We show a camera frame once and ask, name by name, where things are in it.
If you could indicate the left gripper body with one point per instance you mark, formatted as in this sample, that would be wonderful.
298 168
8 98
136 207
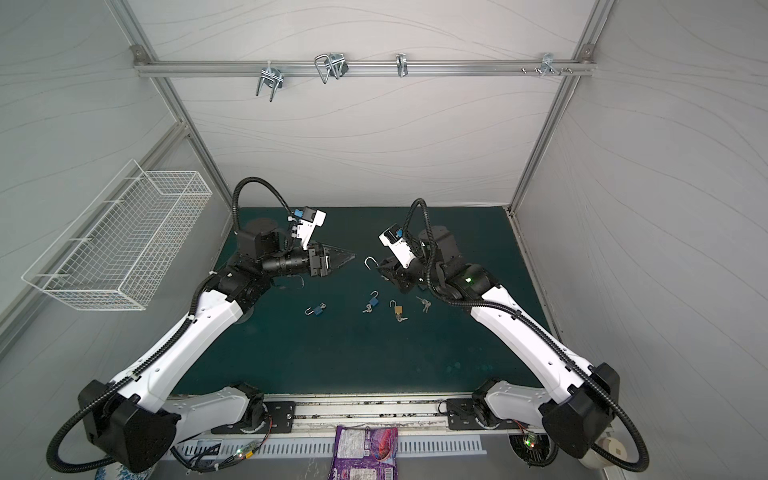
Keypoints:
315 269

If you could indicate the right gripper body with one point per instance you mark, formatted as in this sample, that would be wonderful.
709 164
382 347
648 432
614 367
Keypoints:
391 271

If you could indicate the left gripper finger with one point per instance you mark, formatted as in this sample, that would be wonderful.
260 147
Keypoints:
337 261
333 250

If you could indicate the silver key bunch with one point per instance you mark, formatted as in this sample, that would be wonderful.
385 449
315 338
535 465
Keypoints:
426 304

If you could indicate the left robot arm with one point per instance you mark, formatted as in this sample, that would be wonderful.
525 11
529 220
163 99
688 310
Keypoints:
132 420

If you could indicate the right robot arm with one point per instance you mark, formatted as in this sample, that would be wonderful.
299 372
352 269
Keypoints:
576 403

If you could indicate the gold padlock with key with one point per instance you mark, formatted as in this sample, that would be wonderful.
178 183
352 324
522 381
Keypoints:
398 311

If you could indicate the blue padlock with keys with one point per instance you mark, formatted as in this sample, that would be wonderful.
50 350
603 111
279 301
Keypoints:
372 303

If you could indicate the small blue padlock left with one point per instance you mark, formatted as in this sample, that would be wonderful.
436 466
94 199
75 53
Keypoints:
316 310

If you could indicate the green table mat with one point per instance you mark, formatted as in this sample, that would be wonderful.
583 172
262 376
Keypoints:
280 350

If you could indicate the purple snack bag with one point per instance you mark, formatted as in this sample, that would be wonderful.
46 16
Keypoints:
365 454

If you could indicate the metal hook clamp left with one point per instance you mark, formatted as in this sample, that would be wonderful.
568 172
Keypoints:
271 80

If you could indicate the metal hook clamp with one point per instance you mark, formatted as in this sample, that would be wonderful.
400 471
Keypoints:
547 67
331 65
271 80

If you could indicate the metal hook clamp middle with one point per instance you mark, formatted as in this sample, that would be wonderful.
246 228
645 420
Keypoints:
331 65

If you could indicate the black cooling fan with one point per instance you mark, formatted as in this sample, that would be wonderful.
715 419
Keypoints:
535 450

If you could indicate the metal hook clamp right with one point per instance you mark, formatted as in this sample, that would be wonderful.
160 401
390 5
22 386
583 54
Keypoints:
547 67

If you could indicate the blue white ceramic plate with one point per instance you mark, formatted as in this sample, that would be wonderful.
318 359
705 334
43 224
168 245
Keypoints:
117 471

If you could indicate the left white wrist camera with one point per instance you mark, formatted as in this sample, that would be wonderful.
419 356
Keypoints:
304 221

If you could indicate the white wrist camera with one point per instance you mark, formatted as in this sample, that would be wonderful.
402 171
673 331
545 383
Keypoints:
304 221
394 238

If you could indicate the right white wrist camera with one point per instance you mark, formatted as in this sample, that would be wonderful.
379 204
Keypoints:
394 238

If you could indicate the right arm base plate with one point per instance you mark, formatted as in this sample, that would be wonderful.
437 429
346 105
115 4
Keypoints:
468 414

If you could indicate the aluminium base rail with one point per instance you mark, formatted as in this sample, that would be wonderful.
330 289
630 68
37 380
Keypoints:
372 414

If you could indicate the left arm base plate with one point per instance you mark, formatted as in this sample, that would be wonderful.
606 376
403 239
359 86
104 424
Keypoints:
263 416

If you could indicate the white cable duct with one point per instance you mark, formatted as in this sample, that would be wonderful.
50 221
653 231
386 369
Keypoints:
323 447

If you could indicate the metal ring clamp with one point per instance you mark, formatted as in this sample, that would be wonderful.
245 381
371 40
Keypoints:
401 65

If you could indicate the white wire basket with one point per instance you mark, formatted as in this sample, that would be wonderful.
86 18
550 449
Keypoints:
114 255

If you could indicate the aluminium top rail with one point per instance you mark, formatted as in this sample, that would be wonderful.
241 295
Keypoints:
357 68

